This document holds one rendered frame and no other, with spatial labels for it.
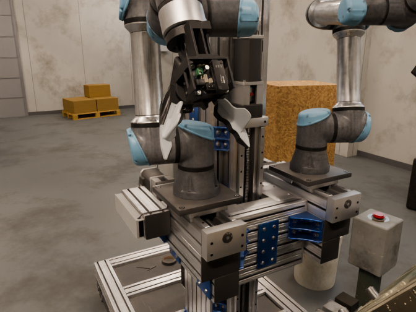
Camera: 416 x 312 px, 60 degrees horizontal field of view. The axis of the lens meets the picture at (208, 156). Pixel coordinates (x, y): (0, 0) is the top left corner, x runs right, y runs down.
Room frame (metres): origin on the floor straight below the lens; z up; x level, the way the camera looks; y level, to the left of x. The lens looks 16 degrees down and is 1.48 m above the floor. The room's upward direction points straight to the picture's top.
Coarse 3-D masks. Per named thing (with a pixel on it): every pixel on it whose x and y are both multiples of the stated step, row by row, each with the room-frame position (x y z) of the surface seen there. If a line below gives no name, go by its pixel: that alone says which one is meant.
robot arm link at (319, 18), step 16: (320, 0) 1.35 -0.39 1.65; (336, 0) 1.19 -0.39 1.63; (352, 0) 1.02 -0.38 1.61; (368, 0) 1.02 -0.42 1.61; (384, 0) 1.02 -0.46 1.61; (320, 16) 1.27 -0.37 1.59; (336, 16) 1.14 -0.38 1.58; (352, 16) 1.01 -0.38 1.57; (368, 16) 1.01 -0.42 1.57; (384, 16) 1.02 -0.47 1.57
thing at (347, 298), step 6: (342, 294) 0.94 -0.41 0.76; (348, 294) 0.94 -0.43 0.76; (330, 300) 0.96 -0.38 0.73; (336, 300) 0.92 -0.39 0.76; (342, 300) 0.91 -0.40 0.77; (348, 300) 0.91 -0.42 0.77; (354, 300) 0.91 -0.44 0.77; (324, 306) 0.89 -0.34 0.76; (330, 306) 0.88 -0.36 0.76; (336, 306) 0.88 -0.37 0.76; (342, 306) 0.88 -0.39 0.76; (348, 306) 0.89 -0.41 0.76; (354, 306) 0.90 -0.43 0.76; (360, 306) 0.92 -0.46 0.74
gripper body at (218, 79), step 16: (176, 32) 0.59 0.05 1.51; (192, 32) 0.57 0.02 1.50; (208, 32) 0.59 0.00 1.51; (176, 48) 0.63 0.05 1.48; (192, 48) 0.57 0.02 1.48; (208, 48) 0.59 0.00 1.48; (192, 64) 0.56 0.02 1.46; (208, 64) 0.57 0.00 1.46; (224, 64) 0.58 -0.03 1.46; (176, 80) 0.58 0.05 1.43; (192, 80) 0.53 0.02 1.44; (208, 80) 0.56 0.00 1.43; (224, 80) 0.56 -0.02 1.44; (176, 96) 0.58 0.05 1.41; (192, 96) 0.55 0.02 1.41; (208, 96) 0.58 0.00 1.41; (224, 96) 0.57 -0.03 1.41
